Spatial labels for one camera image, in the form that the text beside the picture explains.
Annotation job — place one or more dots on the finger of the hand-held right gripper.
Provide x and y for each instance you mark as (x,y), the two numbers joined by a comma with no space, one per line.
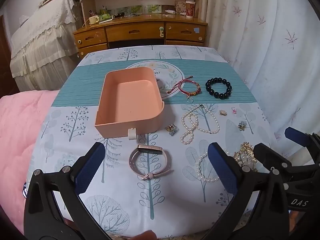
(296,135)
(265,152)

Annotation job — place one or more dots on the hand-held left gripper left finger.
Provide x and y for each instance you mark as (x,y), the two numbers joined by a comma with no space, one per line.
(91,166)

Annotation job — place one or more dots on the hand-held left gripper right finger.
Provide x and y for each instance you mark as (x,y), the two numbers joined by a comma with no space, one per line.
(222,167)

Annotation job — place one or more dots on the gold pearl brooch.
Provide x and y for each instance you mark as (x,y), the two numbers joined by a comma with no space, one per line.
(243,155)

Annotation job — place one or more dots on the pink plastic drawer box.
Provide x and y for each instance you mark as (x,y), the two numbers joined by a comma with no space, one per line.
(125,100)

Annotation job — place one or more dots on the person's left hand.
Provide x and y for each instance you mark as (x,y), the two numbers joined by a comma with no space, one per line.
(146,236)

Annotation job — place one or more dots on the small flower earring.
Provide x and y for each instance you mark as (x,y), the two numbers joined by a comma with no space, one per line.
(242,126)

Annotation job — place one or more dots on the small gold pendant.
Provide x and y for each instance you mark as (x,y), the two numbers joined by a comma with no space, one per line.
(223,112)

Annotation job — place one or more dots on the pink smart band watch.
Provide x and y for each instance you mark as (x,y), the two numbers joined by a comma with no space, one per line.
(150,147)

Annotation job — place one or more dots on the pink blanket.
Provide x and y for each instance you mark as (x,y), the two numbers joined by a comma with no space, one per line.
(20,130)

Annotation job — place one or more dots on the white leaf print curtain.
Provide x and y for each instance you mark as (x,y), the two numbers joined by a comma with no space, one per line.
(262,42)

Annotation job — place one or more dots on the white lace cover cloth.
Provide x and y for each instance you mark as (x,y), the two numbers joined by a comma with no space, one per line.
(45,37)

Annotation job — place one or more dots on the brown wooden door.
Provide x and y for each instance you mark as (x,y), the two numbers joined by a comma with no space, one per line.
(5,55)

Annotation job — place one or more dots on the wooden desk with drawers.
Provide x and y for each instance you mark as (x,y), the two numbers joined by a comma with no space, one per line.
(135,31)

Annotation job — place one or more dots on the red and white cup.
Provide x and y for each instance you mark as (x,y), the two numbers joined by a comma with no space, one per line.
(190,9)

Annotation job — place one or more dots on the white tube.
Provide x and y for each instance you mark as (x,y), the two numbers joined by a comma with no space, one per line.
(170,11)

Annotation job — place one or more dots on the patterned paper bag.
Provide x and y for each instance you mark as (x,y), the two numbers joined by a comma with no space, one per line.
(180,7)

